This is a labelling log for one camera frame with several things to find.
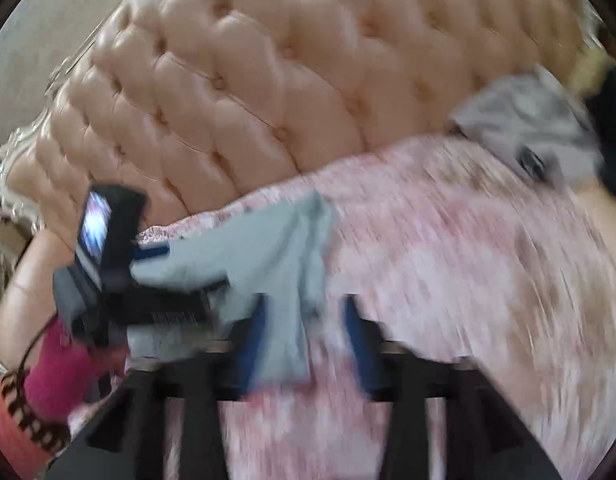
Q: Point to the black garment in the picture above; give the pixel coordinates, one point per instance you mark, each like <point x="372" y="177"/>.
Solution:
<point x="615" y="130"/>

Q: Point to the pink floral blanket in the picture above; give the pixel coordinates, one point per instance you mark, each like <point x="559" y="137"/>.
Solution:
<point x="437" y="285"/>

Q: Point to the grey garment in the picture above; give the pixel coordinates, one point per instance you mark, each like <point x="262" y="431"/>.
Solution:
<point x="527" y="115"/>

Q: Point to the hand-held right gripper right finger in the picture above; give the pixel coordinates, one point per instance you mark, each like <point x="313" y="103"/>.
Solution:
<point x="363" y="355"/>

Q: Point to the peach tufted leather sofa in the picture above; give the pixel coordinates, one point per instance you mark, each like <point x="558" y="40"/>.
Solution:
<point x="238" y="85"/>

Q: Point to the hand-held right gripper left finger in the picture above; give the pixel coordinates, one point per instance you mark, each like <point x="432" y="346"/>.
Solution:
<point x="252" y="350"/>

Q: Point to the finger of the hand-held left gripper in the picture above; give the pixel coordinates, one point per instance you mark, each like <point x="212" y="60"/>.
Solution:
<point x="152" y="252"/>
<point x="163" y="305"/>

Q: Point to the light blue shirt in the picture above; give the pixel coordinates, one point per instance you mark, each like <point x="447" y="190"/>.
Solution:
<point x="268" y="260"/>

